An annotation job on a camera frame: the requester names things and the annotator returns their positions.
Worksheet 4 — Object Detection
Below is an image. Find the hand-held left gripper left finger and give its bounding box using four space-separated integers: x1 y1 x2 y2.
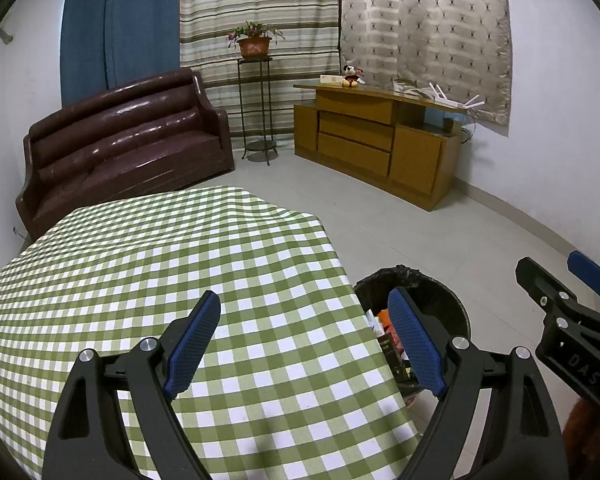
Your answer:
42 289 222 480

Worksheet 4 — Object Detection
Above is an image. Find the blue curtain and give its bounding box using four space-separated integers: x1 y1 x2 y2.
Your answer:
60 0 183 107

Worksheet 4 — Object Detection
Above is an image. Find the person's right forearm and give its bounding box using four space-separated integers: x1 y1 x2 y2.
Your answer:
562 395 600 480

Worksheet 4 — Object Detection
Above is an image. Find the black metal plant stand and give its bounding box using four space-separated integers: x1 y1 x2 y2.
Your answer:
236 56 280 167

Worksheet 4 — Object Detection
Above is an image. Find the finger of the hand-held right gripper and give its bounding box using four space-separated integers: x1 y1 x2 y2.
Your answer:
515 256 581 321
566 250 600 321

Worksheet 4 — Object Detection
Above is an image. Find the black cardboard box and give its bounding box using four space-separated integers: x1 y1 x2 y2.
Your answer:
377 334 413 383

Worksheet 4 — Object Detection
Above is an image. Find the striped curtain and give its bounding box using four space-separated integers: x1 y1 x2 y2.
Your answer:
179 0 342 138

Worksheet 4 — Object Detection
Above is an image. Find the beige patterned curtain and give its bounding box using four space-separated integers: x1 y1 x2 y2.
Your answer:
337 0 512 137

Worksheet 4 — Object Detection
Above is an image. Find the wooden cabinet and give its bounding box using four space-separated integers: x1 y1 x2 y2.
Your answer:
292 81 463 212

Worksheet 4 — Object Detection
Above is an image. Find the green checkered tablecloth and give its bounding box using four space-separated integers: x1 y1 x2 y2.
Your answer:
0 185 423 480

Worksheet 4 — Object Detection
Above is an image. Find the black lined trash bin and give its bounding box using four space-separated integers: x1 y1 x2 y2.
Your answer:
352 265 472 396

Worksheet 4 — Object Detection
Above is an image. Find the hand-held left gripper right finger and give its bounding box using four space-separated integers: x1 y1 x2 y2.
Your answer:
387 286 563 480

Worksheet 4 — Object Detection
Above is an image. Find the potted plant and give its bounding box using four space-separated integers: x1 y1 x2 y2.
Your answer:
225 21 286 58

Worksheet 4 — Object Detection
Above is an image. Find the mouse plush toy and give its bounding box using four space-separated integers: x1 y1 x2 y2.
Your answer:
341 63 365 88

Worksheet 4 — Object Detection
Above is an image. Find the brown leather sofa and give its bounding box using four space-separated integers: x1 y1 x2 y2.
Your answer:
15 69 236 242

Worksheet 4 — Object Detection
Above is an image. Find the white router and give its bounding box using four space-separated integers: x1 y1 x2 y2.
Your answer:
427 81 483 112

